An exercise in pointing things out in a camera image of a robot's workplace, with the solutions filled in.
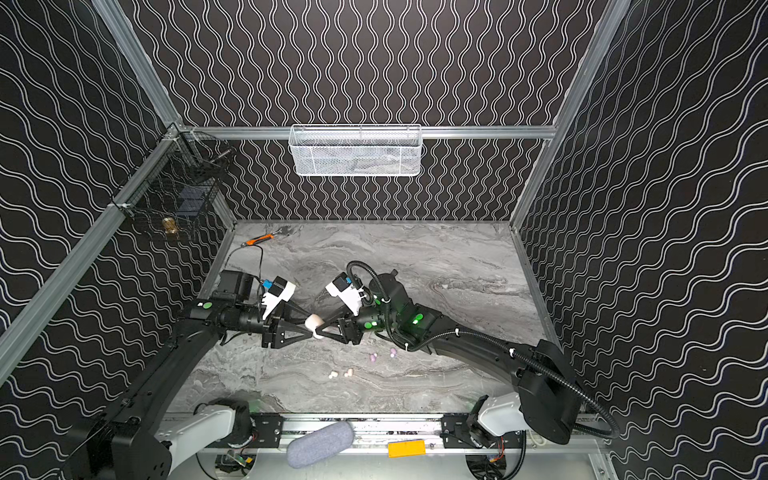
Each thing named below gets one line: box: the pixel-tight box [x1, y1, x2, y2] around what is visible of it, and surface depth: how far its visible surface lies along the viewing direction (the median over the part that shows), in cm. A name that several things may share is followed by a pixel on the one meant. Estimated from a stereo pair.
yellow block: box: [387, 439, 427, 458], surface depth 74 cm
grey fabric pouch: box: [286, 421, 355, 469], surface depth 72 cm
